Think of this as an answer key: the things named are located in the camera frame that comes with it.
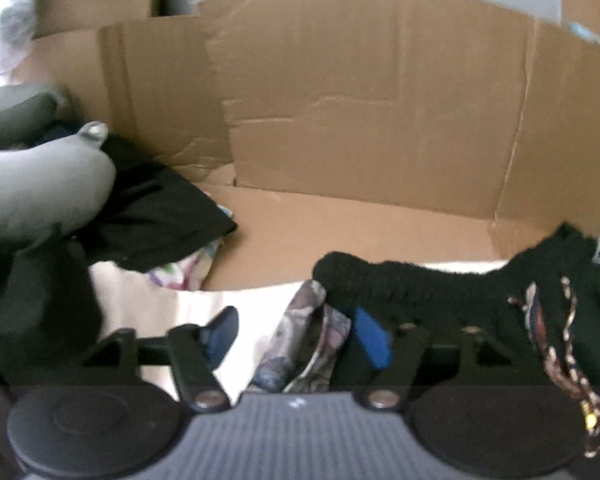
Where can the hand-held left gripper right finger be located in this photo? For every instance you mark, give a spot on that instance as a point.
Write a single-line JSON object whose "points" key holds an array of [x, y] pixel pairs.
{"points": [[372, 342]]}

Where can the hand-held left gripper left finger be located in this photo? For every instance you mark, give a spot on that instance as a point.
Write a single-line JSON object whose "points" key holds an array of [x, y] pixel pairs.
{"points": [[222, 332]]}

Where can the black pants with floral stripe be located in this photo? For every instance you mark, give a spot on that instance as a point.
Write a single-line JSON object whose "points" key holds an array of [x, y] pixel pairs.
{"points": [[430, 285]]}

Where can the colourful patterned cloth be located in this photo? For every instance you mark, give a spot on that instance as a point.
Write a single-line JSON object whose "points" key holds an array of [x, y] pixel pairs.
{"points": [[190, 270]]}

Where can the white bed sheet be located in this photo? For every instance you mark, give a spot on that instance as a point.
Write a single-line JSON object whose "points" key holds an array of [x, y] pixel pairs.
{"points": [[145, 310]]}

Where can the black shirt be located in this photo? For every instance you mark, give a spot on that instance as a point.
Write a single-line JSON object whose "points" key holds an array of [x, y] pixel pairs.
{"points": [[155, 210]]}

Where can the grey plush toy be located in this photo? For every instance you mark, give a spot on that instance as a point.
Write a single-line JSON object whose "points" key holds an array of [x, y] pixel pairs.
{"points": [[40, 190]]}

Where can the flattened cardboard box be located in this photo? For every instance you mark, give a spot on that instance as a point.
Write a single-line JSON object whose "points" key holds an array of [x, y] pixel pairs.
{"points": [[370, 110]]}

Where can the dark grey pillow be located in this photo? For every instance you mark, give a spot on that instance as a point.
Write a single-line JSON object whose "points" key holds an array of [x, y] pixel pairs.
{"points": [[15, 112]]}

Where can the grey fluffy thing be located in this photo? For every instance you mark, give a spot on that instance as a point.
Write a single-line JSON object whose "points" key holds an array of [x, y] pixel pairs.
{"points": [[15, 30]]}

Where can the teal packet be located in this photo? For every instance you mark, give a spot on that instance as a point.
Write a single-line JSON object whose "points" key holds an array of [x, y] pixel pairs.
{"points": [[587, 32]]}

